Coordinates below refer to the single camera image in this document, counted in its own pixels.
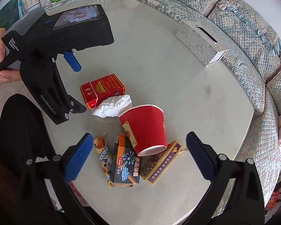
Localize black orange small box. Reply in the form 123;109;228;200
111;134;141;187

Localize person's black trouser legs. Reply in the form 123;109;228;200
0;94;64;224

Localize red paper cup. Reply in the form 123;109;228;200
119;105;167;157

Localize patterned white tissue box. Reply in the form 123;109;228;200
176;20;227;67

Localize gold purple playing card box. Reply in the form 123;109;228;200
140;141;183;185

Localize red cigarette box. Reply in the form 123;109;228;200
80;74;125;110

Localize white tissue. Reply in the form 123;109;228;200
92;94;133;118

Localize yellow candy wrapper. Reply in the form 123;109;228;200
93;135;114;188

